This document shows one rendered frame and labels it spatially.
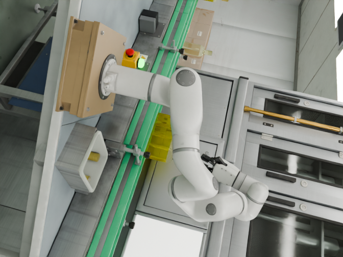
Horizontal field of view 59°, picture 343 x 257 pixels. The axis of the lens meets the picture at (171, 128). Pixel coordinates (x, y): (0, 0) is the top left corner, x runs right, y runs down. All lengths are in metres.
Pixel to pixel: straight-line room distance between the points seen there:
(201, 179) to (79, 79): 0.46
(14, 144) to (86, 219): 0.67
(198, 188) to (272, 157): 0.87
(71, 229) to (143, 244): 0.32
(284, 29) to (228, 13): 1.23
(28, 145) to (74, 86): 0.83
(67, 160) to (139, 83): 0.35
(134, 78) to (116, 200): 0.54
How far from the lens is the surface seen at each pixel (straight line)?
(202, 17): 5.79
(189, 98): 0.87
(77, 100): 0.94
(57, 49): 1.07
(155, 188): 1.47
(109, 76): 0.99
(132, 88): 0.99
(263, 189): 1.21
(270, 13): 7.51
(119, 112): 1.34
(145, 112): 1.36
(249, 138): 1.71
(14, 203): 1.62
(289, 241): 1.58
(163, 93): 0.98
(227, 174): 1.28
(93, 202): 1.28
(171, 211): 1.44
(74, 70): 0.94
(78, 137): 1.09
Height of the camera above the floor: 1.18
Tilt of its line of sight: 5 degrees down
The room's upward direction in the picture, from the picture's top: 104 degrees clockwise
